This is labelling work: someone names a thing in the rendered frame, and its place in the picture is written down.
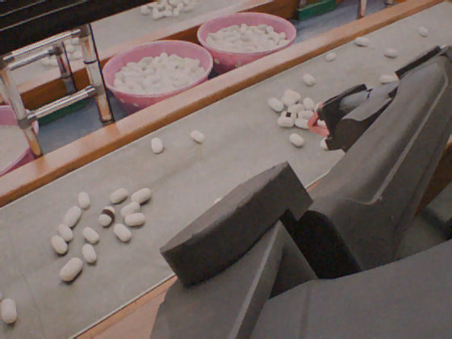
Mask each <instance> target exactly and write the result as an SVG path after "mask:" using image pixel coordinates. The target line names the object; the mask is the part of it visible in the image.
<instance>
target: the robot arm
mask: <svg viewBox="0 0 452 339"><path fill-rule="evenodd" d="M395 74H396V76H397V77H398V80H397V81H394V82H388V83H386V84H384V85H381V86H377V87H375V88H374V89H371V88H370V89H367V87H366V84H364V83H363V84H361V85H356V86H352V87H350V88H349V89H347V90H344V91H343V92H340V93H337V94H335V95H333V96H332V97H330V98H327V99H326V100H324V101H323V102H321V103H320V104H319V105H318V107H317V108H316V110H315V112H314V113H313V116H312V117H311V118H310V120H309V121H308V122H307V126H308V128H309V130H310V131H312V132H316V133H319V134H320V135H321V136H324V137H325V138H326V139H325V140H324V142H325V143H326V145H327V148H328V150H336V149H342V150H343V151H344V152H345V155H344V156H343V157H342V158H341V159H340V161H339V162H338V163H337V164H336V165H335V166H334V167H333V168H332V169H331V170H330V171H329V172H328V173H327V174H326V175H325V176H324V177H323V178H322V179H321V181H320V182H319V183H318V184H317V185H316V186H315V187H314V188H313V189H312V190H311V191H310V192H309V193H308V192H307V190H306V189H305V187H304V186H303V184H302V182H301V181H300V180H299V178H298V177H297V175H296V174H295V171H294V170H293V169H292V167H291V165H290V164H289V162H288V161H284V162H280V163H278V164H277V165H273V166H272V167H270V168H269V169H266V170H264V171H262V172H260V174H258V175H256V176H254V177H252V178H251V179H249V180H247V181H246V182H241V183H239V184H238V186H236V188H235V189H233V190H232V191H231V192H228V193H227V194H226V195H225V196H224V197H223V198H222V199H220V200H219V201H218V202H216V204H215V205H213V206H211V207H210V208H209V209H207V210H206V211H205V212H204V213H203V214H202V215H201V216H199V217H198V218H197V219H196V220H193V221H192V222H191V223H190V224H189V225H188V226H187V227H185V228H184V229H183V230H182V231H181V232H180V233H178V234H177V235H176V236H174V237H173V238H171V239H170V240H169V241H167V242H166V243H165V244H164V245H162V246H161V247H160V248H159V250H160V251H159V252H160V254H161V255H162V257H163V258H164V259H165V260H166V261H167V264H168V265H169V267H170V269H171V270H172V271H173V272H174V274H175V275H176V277H177V278H176V279H175V280H174V282H173V283H172V284H171V285H170V287H169V289H167V291H166V293H165V297H164V302H163V303H161V304H160V306H159V308H158V311H157V315H156V318H155V321H154V323H153V327H152V332H151V335H150V337H149V339H452V240H449V241H446V242H443V243H441V244H439V245H436V246H434V247H431V248H430V249H427V250H425V251H423V252H420V253H416V254H413V255H411V256H409V257H406V258H404V259H400V260H399V261H397V260H396V259H397V256H398V253H399V251H400V246H401V244H402V242H403V239H404V236H405V233H406V232H407V230H408V227H409V225H410V223H411V222H412V219H413V217H414V215H415V214H416V211H417V208H418V206H419V204H420V202H421V200H422V198H423V196H424V194H425V192H426V190H427V187H428V184H429V182H430V180H431V179H432V177H433V175H434V171H435V169H436V168H437V165H438V163H439V161H440V158H441V156H442V154H443V152H444V150H445V146H446V145H447V143H448V141H449V138H450V135H451V133H452V47H451V45H450V44H449V45H447V46H444V47H442V48H441V47H440V46H439V45H436V46H433V47H432V48H431V49H429V50H427V51H425V52H423V53H422V54H419V55H418V56H416V57H414V58H413V59H412V60H408V62H406V63H405V64H404V65H403V66H402V67H401V66H400V67H399V68H398V69H397V70H396V71H395ZM319 119H320V121H324V122H325V124H326V125H321V124H318V122H317V121H318V120H319Z"/></svg>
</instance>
